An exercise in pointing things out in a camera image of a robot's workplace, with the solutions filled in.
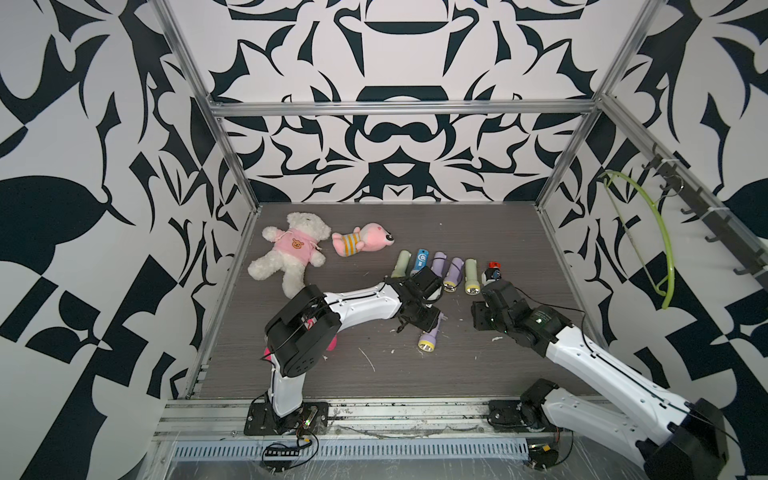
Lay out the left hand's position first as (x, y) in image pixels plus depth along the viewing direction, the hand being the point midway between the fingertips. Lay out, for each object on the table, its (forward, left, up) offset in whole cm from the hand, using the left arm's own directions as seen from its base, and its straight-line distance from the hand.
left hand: (431, 315), depth 87 cm
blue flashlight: (+19, +1, 0) cm, 19 cm away
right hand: (0, -11, +7) cm, 13 cm away
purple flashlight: (-7, +2, 0) cm, 8 cm away
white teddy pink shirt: (+23, +41, +4) cm, 47 cm away
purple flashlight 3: (+14, -10, -2) cm, 17 cm away
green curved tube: (-5, -49, +25) cm, 55 cm away
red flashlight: (+18, -24, -2) cm, 30 cm away
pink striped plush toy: (+27, +17, +3) cm, 32 cm away
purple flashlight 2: (+20, -6, -3) cm, 21 cm away
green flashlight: (+19, +7, -1) cm, 20 cm away
